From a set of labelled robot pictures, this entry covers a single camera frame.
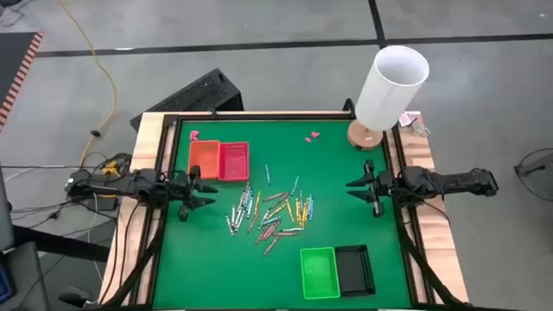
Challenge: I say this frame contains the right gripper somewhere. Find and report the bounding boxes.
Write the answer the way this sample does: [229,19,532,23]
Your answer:
[345,159,401,219]

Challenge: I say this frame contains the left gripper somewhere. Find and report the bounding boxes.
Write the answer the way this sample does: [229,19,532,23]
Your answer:
[170,165,219,222]

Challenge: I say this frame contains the red crayons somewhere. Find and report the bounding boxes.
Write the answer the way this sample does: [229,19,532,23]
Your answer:
[262,219,283,241]

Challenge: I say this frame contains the orange plastic basket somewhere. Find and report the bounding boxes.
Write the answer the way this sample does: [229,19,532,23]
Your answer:
[188,139,221,181]

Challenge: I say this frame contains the red plastic basket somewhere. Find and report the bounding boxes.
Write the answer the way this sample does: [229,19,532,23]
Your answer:
[218,141,251,182]

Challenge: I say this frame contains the green table mat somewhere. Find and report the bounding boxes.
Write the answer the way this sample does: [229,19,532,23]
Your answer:
[153,119,412,309]

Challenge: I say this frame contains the pink card packet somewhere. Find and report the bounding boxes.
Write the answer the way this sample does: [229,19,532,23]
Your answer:
[397,111,423,128]

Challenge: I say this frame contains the black plastic basket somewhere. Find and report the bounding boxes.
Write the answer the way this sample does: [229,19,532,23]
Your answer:
[334,244,377,298]

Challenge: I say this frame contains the green plastic basket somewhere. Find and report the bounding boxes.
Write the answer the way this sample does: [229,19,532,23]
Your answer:
[299,246,341,301]

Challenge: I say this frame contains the black foam case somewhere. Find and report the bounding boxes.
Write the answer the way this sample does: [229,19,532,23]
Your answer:
[129,67,245,133]

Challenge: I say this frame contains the white lamp wooden base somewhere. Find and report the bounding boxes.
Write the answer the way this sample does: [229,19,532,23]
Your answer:
[346,45,430,151]

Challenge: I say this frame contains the black power box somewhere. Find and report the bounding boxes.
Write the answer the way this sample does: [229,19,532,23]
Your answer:
[86,194,120,212]

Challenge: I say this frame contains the black mat striped edge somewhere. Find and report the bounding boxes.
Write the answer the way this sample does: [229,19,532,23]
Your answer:
[0,31,45,130]

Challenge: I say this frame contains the coiled clear cable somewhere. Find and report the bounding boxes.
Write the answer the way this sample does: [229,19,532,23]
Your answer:
[410,120,432,138]

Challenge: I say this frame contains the black aluminium table frame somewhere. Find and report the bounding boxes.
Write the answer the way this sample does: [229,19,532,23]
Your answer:
[103,98,472,311]

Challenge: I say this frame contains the yellow extension cable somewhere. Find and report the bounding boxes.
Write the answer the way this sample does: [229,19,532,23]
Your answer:
[57,0,118,168]

